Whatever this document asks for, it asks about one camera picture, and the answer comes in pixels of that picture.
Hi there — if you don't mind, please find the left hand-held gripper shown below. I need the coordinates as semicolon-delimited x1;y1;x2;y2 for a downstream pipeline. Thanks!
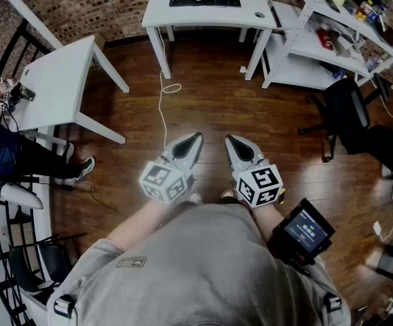
138;132;204;204

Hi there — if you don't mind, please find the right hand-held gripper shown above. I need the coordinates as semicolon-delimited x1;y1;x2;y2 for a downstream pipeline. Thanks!
225;134;284;209

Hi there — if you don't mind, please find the black keyboard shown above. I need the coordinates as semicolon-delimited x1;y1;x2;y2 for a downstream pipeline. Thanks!
168;0;242;8

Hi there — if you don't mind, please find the person's right forearm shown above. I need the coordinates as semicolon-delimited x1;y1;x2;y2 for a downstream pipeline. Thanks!
250;204;285;251

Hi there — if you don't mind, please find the person's left forearm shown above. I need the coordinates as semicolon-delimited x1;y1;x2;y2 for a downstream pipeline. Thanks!
106;198;175;253

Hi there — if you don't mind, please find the black wrist screen device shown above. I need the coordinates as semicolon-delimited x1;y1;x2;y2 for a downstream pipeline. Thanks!
269;198;336;268

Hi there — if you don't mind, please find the black office chair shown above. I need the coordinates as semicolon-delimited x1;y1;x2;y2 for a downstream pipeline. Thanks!
297;77;390;164

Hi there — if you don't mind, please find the person's grey shirt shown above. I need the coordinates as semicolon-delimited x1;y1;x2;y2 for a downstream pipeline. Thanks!
46;202;352;326

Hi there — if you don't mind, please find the white metal shelving rack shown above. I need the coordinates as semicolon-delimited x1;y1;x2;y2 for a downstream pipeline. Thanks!
260;0;393;91

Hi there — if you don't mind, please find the red packet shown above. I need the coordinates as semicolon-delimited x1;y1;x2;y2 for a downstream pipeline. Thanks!
316;28;335;51

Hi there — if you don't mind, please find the white side desk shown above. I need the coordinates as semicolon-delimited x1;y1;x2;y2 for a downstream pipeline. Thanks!
4;35;131;145

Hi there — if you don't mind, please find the black drink can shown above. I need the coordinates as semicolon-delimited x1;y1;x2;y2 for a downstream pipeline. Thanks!
18;84;37;102

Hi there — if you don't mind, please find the black folding chair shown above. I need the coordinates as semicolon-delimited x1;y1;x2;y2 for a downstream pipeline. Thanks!
7;232;88;295

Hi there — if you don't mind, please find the black metal railing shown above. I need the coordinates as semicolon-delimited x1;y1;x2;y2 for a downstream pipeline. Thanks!
0;18;53;326

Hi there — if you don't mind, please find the white floor cable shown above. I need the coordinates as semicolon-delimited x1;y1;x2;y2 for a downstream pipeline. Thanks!
157;29;183;149

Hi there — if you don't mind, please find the white charger with cable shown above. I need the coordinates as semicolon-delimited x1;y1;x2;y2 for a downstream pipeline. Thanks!
372;181;393;243

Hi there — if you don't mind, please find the black white strap buckle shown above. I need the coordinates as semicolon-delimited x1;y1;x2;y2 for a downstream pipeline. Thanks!
322;292;343;314
52;293;77;319

